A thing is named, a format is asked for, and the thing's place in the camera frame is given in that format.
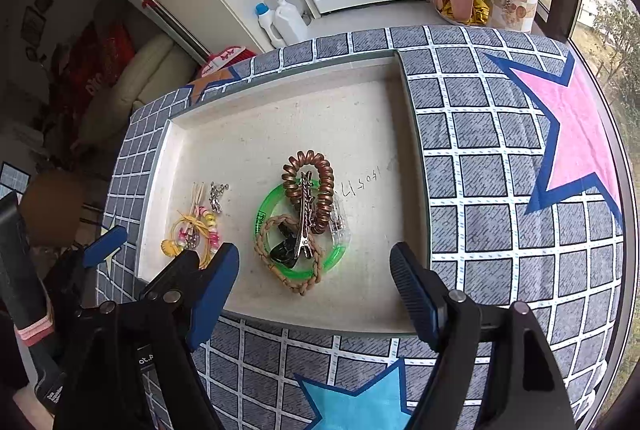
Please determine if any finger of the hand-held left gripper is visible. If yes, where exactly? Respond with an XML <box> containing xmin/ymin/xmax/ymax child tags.
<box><xmin>46</xmin><ymin>225</ymin><xmax>128</xmax><ymax>311</ymax></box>

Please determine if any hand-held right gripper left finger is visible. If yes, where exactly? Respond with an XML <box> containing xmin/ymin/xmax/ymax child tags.
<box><xmin>52</xmin><ymin>242</ymin><xmax>241</xmax><ymax>430</ymax></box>

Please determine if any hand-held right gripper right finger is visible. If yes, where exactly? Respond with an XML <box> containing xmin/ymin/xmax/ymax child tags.
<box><xmin>389</xmin><ymin>241</ymin><xmax>578</xmax><ymax>430</ymax></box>

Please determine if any yellow knotted hair tie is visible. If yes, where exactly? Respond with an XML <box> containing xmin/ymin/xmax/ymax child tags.
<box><xmin>161</xmin><ymin>210</ymin><xmax>213</xmax><ymax>259</ymax></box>

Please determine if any black bow hair clip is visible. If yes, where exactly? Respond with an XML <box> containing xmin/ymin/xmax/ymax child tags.
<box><xmin>270</xmin><ymin>224</ymin><xmax>301</xmax><ymax>268</ymax></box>

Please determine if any tan braided hair tie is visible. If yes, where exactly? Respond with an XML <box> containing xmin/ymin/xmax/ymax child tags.
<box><xmin>254</xmin><ymin>215</ymin><xmax>331</xmax><ymax>296</ymax></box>

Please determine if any small silver charm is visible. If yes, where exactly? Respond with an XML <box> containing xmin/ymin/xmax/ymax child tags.
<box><xmin>207</xmin><ymin>181</ymin><xmax>230</xmax><ymax>213</ymax></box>

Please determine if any silver alligator hair clip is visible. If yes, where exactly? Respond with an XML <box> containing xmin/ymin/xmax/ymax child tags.
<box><xmin>294</xmin><ymin>171</ymin><xmax>321</xmax><ymax>259</ymax></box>

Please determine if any copper spiral hair tie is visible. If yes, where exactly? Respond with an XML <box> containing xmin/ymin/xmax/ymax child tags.
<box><xmin>281</xmin><ymin>151</ymin><xmax>335</xmax><ymax>236</ymax></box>

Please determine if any grey-green jewelry tray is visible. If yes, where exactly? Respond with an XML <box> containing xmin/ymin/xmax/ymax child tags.
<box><xmin>132</xmin><ymin>50</ymin><xmax>433</xmax><ymax>338</ymax></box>

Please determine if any round wooden stool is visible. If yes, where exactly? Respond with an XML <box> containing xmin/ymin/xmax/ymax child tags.
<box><xmin>22</xmin><ymin>170</ymin><xmax>86</xmax><ymax>251</ymax></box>

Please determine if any green translucent bangle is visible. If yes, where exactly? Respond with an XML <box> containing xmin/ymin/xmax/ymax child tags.
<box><xmin>251</xmin><ymin>182</ymin><xmax>353</xmax><ymax>282</ymax></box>

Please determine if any grey checked star tablecloth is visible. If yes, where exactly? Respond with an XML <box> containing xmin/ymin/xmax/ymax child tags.
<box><xmin>95</xmin><ymin>26</ymin><xmax>626</xmax><ymax>430</ymax></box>

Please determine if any red cloth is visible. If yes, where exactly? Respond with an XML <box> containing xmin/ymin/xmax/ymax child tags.
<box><xmin>55</xmin><ymin>22</ymin><xmax>136</xmax><ymax>121</ymax></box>

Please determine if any white bottle blue cap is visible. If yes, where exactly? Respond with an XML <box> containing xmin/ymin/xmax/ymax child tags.
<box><xmin>255</xmin><ymin>2</ymin><xmax>286</xmax><ymax>48</ymax></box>

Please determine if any white detergent jug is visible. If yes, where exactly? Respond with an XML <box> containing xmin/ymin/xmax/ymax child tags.
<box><xmin>274</xmin><ymin>0</ymin><xmax>310</xmax><ymax>45</ymax></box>

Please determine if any yellow cloth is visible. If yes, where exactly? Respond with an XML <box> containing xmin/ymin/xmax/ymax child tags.
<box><xmin>440</xmin><ymin>0</ymin><xmax>492</xmax><ymax>27</ymax></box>

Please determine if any tree outside window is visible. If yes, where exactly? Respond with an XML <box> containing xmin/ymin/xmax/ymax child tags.
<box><xmin>575</xmin><ymin>0</ymin><xmax>640</xmax><ymax>121</ymax></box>

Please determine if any pink yellow beaded bracelet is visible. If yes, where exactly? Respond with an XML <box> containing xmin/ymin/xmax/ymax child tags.
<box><xmin>172</xmin><ymin>206</ymin><xmax>221</xmax><ymax>261</ymax></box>

